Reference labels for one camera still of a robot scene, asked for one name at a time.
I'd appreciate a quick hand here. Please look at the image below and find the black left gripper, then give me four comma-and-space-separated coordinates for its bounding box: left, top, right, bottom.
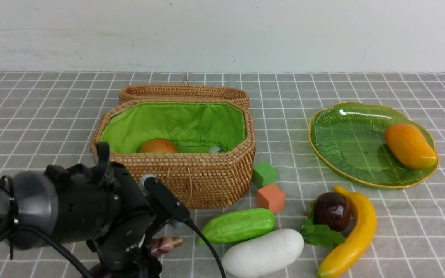
88, 164, 168, 273

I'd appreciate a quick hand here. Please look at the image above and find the dark purple eggplant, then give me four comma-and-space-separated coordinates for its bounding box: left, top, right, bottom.
87, 236, 185, 278

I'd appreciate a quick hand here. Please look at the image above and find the orange brown potato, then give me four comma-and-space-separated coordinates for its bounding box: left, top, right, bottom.
138, 138, 178, 153

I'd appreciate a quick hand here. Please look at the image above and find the white eggplant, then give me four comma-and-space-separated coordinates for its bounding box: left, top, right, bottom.
221, 228, 304, 278

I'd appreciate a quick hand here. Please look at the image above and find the green leafy vegetable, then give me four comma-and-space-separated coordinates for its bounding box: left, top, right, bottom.
300, 201, 346, 249

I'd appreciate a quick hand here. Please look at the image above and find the dark purple passion fruit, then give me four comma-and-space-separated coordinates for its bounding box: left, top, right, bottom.
313, 192, 351, 232

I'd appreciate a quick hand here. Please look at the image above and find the yellow banana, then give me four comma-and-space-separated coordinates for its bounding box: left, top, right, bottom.
317, 185, 377, 278

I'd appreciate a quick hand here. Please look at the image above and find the orange yellow mango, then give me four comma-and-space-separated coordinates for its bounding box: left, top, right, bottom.
384, 123, 438, 170

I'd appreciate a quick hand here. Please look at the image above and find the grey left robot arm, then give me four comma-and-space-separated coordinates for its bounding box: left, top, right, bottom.
0, 163, 163, 278

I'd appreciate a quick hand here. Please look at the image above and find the green bitter gourd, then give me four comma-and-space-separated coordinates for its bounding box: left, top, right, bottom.
201, 208, 275, 244

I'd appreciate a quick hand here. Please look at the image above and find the woven wicker basket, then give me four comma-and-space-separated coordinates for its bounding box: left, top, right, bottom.
90, 100, 256, 209

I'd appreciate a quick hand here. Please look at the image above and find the orange foam cube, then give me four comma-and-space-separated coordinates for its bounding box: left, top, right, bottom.
256, 184, 286, 214

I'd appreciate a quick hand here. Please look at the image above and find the grey grid tablecloth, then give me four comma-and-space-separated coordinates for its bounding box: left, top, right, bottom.
0, 72, 445, 278

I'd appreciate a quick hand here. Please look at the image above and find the green foam cube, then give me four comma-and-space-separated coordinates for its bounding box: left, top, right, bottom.
252, 161, 279, 189

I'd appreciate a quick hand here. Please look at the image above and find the green glass leaf plate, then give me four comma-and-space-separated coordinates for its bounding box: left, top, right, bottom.
308, 102, 439, 190

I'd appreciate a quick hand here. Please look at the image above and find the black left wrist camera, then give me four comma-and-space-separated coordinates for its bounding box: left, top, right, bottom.
139, 174, 192, 227

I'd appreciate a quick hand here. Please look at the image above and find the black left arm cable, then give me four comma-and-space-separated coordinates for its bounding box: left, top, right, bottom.
0, 142, 227, 278

